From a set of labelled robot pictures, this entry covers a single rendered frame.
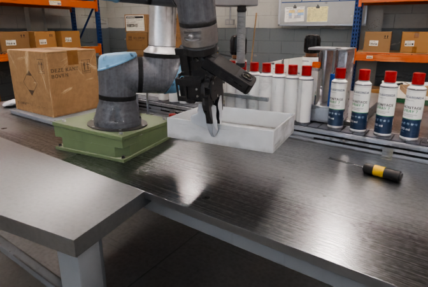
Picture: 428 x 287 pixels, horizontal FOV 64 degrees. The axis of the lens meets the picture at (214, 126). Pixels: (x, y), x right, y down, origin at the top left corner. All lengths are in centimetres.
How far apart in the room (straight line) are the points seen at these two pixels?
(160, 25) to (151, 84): 18
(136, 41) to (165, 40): 409
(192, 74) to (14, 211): 49
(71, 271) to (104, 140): 41
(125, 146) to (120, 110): 12
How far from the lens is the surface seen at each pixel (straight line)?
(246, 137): 76
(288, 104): 127
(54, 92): 156
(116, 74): 107
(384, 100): 117
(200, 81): 71
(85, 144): 113
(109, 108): 109
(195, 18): 67
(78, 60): 161
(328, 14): 556
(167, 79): 109
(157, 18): 109
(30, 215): 84
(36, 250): 187
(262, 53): 592
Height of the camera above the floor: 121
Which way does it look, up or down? 16 degrees down
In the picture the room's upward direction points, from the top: straight up
